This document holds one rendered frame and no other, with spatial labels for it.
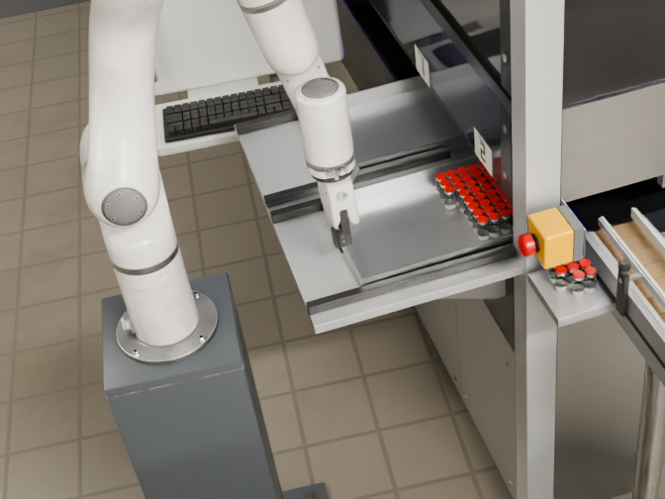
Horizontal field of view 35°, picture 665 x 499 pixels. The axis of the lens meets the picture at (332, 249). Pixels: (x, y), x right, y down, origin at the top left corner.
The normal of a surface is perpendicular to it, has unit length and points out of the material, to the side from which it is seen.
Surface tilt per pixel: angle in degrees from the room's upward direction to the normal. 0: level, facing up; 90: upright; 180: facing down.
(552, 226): 0
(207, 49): 90
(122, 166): 62
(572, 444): 90
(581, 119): 90
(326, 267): 0
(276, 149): 0
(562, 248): 90
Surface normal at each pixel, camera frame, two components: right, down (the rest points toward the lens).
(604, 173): 0.27, 0.60
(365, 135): -0.12, -0.75
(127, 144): 0.31, 0.23
